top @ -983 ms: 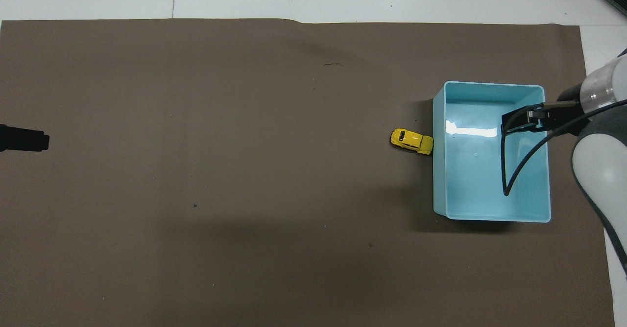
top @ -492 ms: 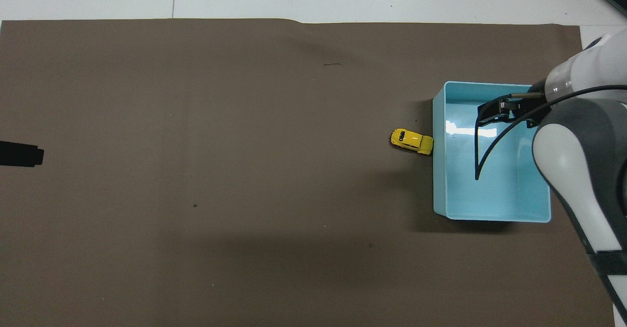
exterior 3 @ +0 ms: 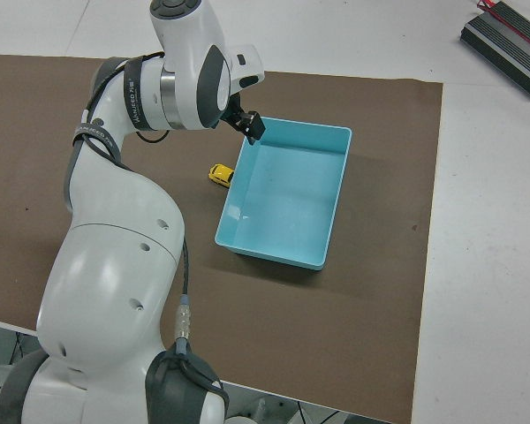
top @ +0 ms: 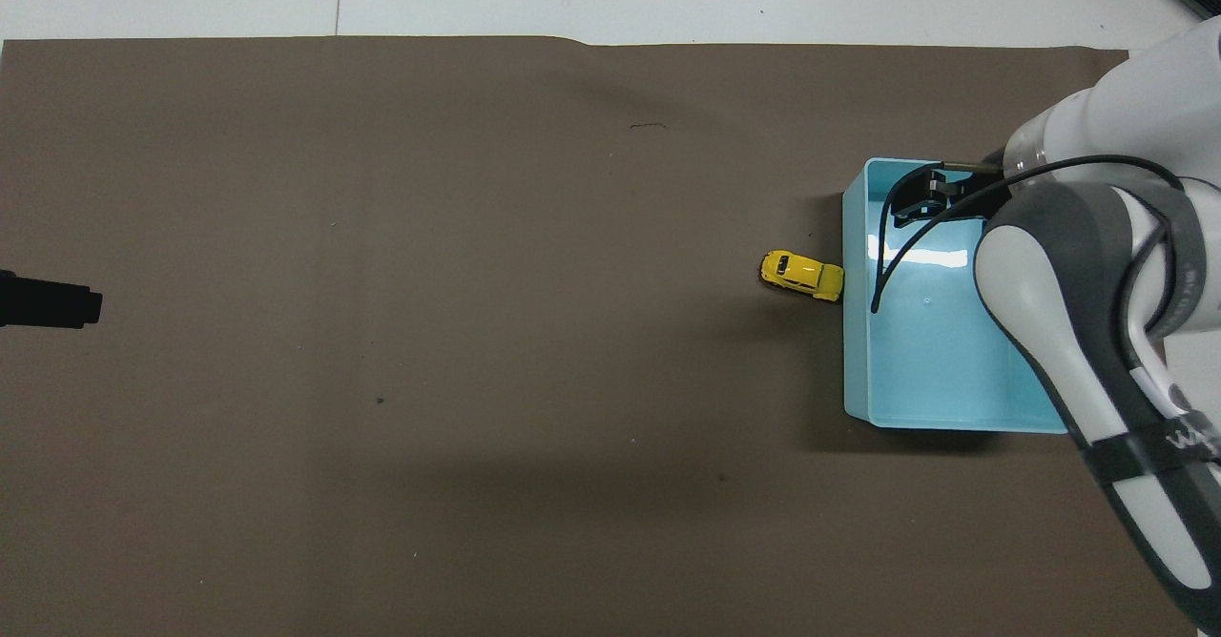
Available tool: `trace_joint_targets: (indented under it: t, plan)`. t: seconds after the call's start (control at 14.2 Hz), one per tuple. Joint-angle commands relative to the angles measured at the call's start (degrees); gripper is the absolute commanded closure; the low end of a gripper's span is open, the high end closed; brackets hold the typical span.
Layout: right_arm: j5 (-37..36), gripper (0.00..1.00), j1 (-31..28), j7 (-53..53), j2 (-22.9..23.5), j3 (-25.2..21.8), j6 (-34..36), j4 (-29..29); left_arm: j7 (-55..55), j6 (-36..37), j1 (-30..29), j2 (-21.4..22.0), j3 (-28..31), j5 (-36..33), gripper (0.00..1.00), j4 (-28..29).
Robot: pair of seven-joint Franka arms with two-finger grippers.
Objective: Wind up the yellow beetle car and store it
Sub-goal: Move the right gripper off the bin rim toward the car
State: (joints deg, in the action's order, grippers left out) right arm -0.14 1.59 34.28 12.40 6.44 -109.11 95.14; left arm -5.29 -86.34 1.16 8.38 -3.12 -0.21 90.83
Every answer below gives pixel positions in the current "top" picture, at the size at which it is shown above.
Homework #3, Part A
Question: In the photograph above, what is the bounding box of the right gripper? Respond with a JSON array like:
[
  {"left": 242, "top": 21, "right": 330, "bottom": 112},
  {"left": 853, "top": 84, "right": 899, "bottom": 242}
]
[{"left": 894, "top": 169, "right": 1013, "bottom": 230}]

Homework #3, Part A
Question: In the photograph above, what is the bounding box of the yellow toy beetle car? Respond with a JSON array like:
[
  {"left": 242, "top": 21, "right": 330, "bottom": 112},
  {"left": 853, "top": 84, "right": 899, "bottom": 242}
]
[{"left": 758, "top": 249, "right": 846, "bottom": 304}]

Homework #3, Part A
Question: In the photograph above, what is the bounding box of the light blue plastic bin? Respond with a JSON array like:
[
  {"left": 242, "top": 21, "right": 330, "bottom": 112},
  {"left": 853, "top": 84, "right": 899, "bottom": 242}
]
[{"left": 840, "top": 157, "right": 1070, "bottom": 436}]

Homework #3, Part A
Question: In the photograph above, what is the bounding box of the black cable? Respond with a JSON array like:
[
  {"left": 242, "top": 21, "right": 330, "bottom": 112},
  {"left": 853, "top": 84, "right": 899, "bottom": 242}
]
[{"left": 870, "top": 154, "right": 1190, "bottom": 317}]

